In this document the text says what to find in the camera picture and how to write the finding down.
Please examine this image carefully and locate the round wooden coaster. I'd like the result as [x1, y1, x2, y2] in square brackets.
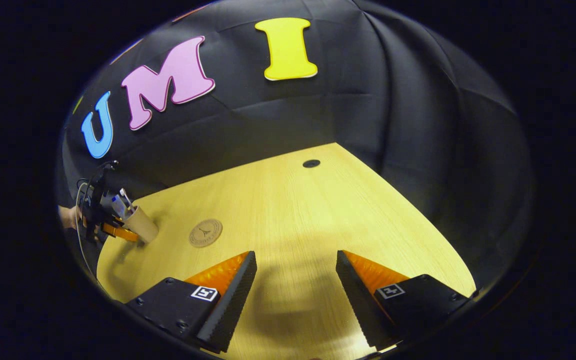
[189, 218, 223, 248]

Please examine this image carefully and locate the white toothpaste tube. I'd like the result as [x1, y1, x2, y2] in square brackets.
[111, 194, 129, 220]

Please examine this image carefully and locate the wooden desktop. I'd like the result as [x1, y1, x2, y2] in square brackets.
[96, 142, 478, 360]

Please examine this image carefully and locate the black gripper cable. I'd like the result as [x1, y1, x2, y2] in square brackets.
[75, 177, 100, 281]

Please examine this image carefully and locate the beige cup with handle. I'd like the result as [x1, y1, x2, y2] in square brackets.
[120, 205, 160, 245]

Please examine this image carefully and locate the black backdrop cloth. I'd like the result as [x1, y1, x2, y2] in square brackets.
[58, 0, 536, 291]

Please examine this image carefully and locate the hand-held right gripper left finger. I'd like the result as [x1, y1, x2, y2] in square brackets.
[125, 250, 258, 354]

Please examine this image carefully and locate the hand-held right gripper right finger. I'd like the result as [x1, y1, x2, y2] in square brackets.
[335, 250, 471, 351]

